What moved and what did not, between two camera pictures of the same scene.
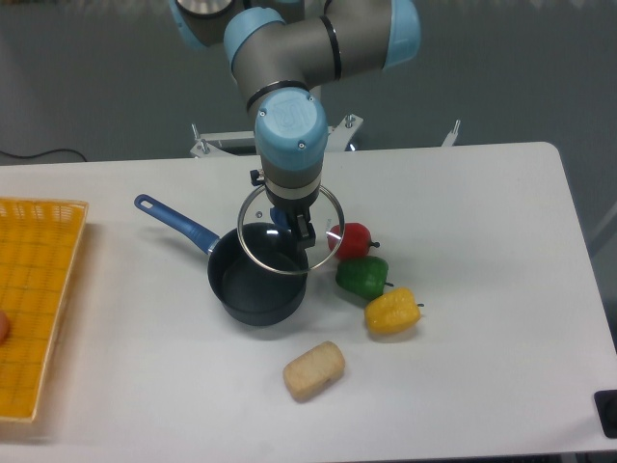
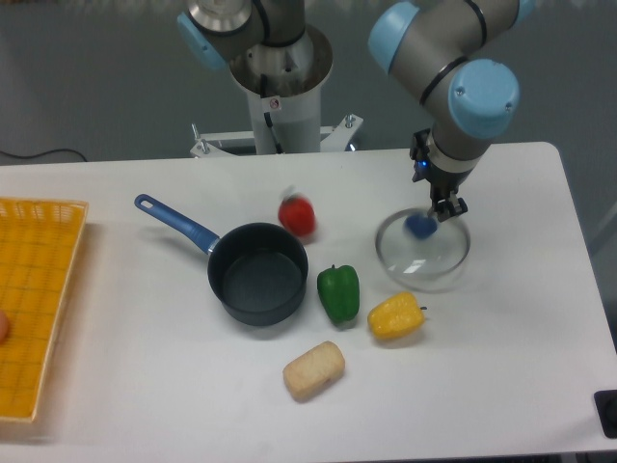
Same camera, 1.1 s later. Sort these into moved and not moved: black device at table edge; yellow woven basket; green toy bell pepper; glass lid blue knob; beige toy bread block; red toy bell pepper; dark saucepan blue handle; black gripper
Moved: glass lid blue knob; black gripper; green toy bell pepper; red toy bell pepper
Not moved: black device at table edge; dark saucepan blue handle; yellow woven basket; beige toy bread block
